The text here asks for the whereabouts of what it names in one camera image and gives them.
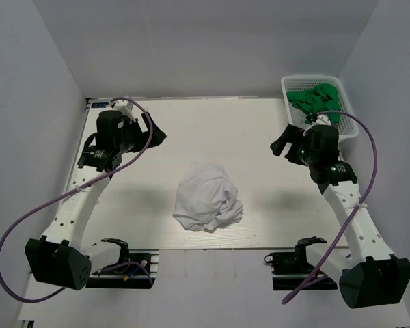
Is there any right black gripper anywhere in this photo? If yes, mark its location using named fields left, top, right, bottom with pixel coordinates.
left=271, top=124, right=318, bottom=167

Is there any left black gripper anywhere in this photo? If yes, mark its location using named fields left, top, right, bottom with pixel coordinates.
left=115, top=112, right=166, bottom=154

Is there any white t shirt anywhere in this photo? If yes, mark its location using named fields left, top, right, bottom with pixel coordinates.
left=173, top=159, right=243, bottom=233

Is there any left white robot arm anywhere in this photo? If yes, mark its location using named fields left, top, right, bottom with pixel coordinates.
left=25, top=109, right=166, bottom=290

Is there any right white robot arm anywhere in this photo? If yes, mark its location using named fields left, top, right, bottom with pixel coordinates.
left=271, top=124, right=410, bottom=308

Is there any blue label sticker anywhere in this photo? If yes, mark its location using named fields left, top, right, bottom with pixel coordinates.
left=90, top=102, right=110, bottom=109

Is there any white plastic basket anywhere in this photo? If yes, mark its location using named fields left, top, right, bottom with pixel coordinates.
left=281, top=74, right=359, bottom=142

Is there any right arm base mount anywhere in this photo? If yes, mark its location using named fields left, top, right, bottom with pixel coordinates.
left=264, top=236, right=348, bottom=291

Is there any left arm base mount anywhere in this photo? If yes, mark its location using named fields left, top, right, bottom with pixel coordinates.
left=81, top=238, right=159, bottom=290

